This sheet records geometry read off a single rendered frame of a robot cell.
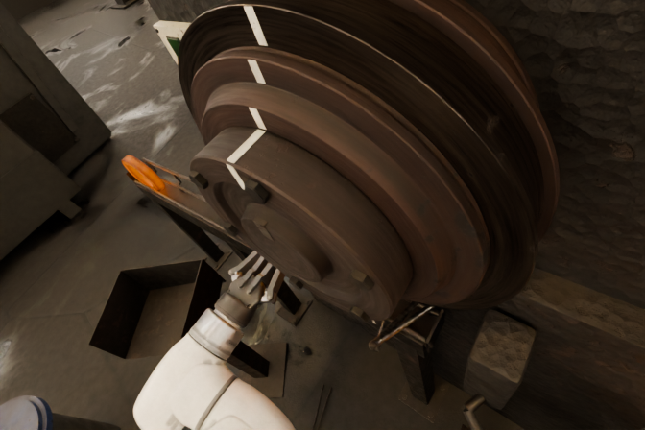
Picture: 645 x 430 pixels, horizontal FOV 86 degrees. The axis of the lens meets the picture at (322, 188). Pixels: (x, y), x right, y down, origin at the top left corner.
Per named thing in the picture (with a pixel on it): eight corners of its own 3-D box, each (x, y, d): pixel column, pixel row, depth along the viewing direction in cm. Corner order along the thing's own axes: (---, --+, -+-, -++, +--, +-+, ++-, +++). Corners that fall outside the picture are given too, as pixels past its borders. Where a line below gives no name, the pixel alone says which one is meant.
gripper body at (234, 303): (223, 314, 73) (250, 276, 76) (250, 335, 68) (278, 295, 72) (203, 301, 67) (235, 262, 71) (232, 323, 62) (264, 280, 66)
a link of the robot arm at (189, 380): (194, 331, 71) (245, 370, 68) (137, 405, 65) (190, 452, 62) (177, 327, 62) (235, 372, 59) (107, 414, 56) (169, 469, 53)
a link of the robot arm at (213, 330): (234, 365, 66) (254, 336, 69) (209, 352, 59) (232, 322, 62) (206, 339, 71) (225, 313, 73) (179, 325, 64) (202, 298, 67)
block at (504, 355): (480, 343, 78) (489, 300, 60) (518, 364, 73) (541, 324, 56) (461, 389, 73) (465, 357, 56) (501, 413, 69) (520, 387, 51)
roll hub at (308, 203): (269, 234, 60) (179, 103, 40) (420, 316, 45) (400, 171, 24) (248, 260, 58) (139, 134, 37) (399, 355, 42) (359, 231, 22)
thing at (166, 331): (232, 346, 151) (120, 269, 99) (289, 342, 146) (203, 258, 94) (223, 399, 138) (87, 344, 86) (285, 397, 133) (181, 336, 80)
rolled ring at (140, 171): (136, 166, 125) (144, 159, 127) (112, 155, 135) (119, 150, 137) (167, 198, 139) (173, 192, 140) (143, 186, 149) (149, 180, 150)
